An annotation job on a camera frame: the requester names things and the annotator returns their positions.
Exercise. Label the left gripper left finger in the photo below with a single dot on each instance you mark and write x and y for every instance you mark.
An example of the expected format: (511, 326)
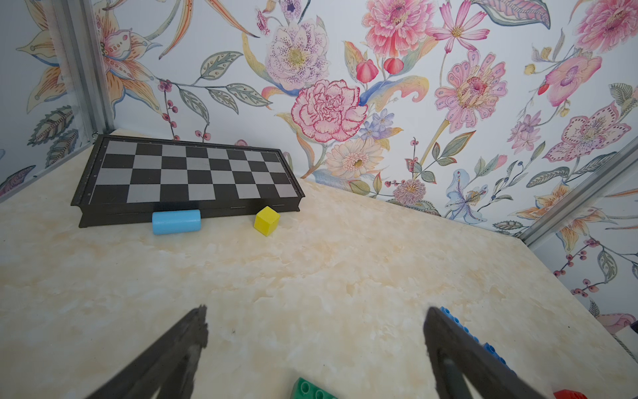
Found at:
(167, 368)

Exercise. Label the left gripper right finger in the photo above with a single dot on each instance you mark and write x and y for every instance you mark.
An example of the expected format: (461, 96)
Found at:
(458, 362)

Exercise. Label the small red lego brick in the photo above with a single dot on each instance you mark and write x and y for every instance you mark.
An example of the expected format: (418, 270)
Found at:
(569, 394)

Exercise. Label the long blue lego brick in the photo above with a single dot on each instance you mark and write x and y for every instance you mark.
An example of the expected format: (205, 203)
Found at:
(485, 345)

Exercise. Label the green lego brick left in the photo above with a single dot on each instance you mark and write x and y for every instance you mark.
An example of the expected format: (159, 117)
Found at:
(303, 389)

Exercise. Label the light blue cylinder block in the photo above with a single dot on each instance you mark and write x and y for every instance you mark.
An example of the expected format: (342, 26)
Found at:
(176, 222)

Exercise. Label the yellow cube block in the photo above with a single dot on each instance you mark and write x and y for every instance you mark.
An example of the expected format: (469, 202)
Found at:
(266, 221)

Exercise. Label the black grey chessboard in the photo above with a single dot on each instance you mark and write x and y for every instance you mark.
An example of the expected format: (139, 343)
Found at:
(128, 179)

